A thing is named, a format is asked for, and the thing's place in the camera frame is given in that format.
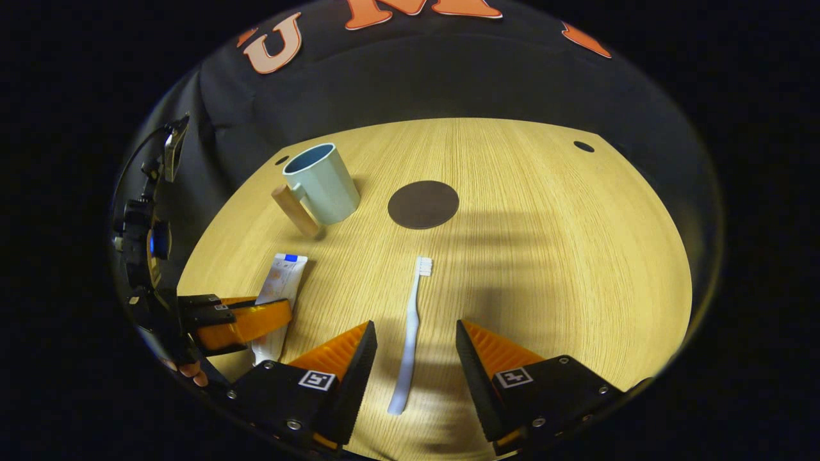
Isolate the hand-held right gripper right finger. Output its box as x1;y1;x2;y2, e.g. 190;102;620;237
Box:
455;319;654;457

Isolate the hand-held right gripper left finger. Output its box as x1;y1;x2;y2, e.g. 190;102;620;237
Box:
221;320;379;455

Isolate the white toothpaste tube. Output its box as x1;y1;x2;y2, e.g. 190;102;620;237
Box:
251;253;309;366

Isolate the white toothbrush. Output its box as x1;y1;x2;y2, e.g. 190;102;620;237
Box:
387;256;434;416

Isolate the light blue cup wooden handle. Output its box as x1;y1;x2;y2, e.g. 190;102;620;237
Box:
272;142;361;239

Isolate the dark round coaster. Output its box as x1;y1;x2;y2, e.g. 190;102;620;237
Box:
387;180;460;230

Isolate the wooden desktop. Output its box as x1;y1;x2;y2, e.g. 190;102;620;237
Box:
176;117;694;461

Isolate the black backdrop cloth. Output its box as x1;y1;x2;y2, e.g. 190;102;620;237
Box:
112;0;721;308

